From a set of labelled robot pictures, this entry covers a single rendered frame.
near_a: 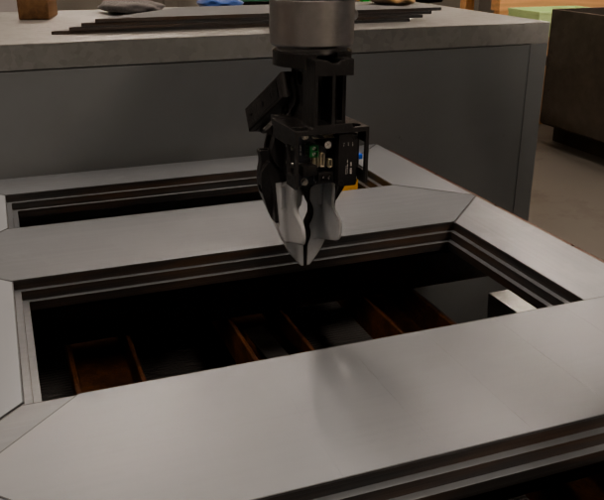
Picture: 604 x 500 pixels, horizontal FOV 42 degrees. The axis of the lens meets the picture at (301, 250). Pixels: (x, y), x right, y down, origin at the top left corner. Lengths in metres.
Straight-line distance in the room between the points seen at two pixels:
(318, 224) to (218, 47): 0.65
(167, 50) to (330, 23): 0.69
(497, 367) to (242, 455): 0.25
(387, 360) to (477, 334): 0.10
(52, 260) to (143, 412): 0.36
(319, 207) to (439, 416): 0.24
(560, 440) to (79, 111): 0.95
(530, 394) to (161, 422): 0.30
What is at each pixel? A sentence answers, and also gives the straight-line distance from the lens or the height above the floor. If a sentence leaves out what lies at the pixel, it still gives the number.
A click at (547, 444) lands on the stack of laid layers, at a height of 0.84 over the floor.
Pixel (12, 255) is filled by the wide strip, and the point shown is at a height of 0.85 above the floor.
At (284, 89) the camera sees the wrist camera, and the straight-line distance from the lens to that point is 0.73.
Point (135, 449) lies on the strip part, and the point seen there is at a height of 0.85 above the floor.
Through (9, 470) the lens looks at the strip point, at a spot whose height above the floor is 0.85.
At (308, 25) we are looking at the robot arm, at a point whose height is 1.13.
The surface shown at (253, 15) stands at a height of 1.07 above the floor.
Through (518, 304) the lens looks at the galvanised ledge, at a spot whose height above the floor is 0.68.
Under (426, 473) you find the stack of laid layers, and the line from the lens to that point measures 0.61.
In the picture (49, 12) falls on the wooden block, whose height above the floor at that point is 1.06.
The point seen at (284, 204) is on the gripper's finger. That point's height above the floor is 0.96.
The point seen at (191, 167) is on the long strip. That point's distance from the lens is 1.33.
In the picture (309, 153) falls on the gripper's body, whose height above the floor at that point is 1.03.
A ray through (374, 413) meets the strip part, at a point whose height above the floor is 0.85.
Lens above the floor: 1.20
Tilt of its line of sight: 22 degrees down
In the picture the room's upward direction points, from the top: straight up
